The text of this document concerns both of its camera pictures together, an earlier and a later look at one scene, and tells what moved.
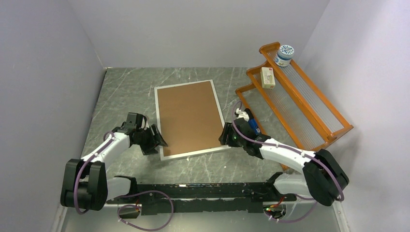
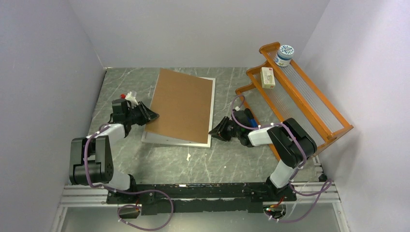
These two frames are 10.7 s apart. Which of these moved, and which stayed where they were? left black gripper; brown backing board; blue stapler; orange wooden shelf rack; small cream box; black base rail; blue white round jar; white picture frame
Moved: left black gripper; brown backing board; white picture frame
Stayed: blue stapler; blue white round jar; small cream box; orange wooden shelf rack; black base rail
